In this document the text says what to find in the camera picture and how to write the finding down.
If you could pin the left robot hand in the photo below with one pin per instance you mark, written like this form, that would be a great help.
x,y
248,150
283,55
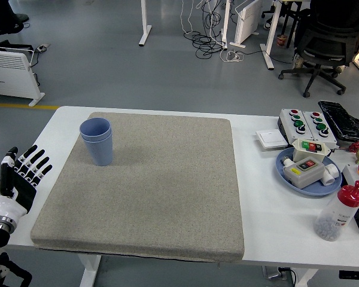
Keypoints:
x,y
21,188

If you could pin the blue ribbed plastic cup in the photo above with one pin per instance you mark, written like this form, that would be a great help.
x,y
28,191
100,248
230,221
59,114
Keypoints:
x,y
95,127
98,154

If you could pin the brown paper cup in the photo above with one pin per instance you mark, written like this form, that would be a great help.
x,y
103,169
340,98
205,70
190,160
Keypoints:
x,y
281,41

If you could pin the white table leg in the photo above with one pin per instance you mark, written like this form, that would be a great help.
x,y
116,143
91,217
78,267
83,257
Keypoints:
x,y
89,270
306,278

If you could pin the grey power strip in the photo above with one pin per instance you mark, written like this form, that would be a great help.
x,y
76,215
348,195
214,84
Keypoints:
x,y
42,47

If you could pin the grey-brown foam mat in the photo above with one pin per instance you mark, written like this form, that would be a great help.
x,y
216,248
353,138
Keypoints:
x,y
173,179

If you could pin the grey table motor box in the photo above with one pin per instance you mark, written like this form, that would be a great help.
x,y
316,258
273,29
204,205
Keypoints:
x,y
272,272

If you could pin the white four-button control box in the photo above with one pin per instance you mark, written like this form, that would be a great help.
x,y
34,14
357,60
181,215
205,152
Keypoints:
x,y
310,127
288,121

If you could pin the blue round plate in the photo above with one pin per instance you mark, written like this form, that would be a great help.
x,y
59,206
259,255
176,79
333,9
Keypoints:
x,y
317,189

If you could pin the white PVC pipe fitting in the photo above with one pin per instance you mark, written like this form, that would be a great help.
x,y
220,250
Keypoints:
x,y
330,175

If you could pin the clear bottle with red cap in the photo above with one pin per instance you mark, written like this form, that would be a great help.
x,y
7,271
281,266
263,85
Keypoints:
x,y
335,218

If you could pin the black plastic-wrapped tray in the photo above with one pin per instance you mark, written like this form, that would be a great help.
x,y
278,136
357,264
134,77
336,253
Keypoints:
x,y
341,119

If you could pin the emergency stop button box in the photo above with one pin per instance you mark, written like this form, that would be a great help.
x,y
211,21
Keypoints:
x,y
351,174

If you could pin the black table height controller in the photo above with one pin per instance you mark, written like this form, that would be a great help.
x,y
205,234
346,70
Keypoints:
x,y
354,274

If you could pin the black mesh office chair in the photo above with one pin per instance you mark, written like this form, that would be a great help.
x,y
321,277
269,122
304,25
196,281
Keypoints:
x,y
332,39

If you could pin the white wall switch plate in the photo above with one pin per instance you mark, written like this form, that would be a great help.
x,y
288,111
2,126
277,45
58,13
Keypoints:
x,y
270,138

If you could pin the white green-red push-button switch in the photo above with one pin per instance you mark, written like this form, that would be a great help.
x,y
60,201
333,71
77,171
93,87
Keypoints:
x,y
302,154

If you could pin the grey red-black push-button switch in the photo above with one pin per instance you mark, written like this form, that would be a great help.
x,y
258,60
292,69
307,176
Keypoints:
x,y
305,177

